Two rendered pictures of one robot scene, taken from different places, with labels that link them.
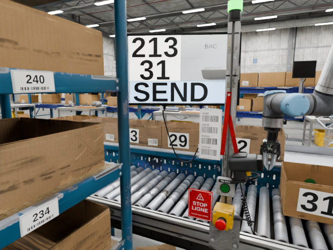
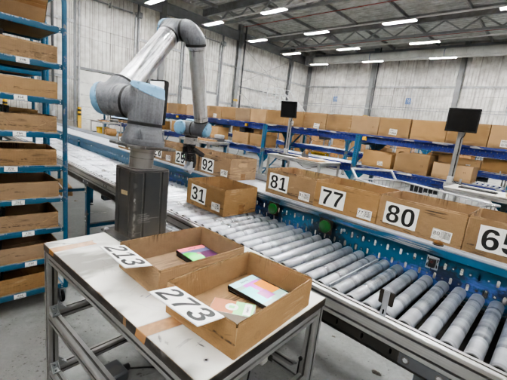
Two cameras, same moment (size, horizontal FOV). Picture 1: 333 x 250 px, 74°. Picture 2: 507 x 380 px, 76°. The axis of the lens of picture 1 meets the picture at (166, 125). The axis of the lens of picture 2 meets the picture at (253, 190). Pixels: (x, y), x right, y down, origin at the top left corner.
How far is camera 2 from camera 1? 1.93 m
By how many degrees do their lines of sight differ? 19
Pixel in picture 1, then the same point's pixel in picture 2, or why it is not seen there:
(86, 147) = (46, 122)
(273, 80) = (430, 132)
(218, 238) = not seen: hidden behind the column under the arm
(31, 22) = (24, 81)
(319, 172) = (236, 186)
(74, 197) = (33, 134)
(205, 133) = not seen: hidden behind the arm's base
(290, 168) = (223, 182)
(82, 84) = (39, 99)
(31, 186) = (20, 127)
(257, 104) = (400, 161)
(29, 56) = (23, 90)
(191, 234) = not seen: hidden behind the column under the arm
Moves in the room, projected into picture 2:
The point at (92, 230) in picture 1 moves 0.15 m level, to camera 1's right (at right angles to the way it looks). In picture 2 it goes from (45, 153) to (63, 157)
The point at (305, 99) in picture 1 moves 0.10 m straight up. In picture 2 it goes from (182, 124) to (183, 108)
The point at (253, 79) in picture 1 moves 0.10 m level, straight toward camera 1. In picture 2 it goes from (404, 127) to (402, 127)
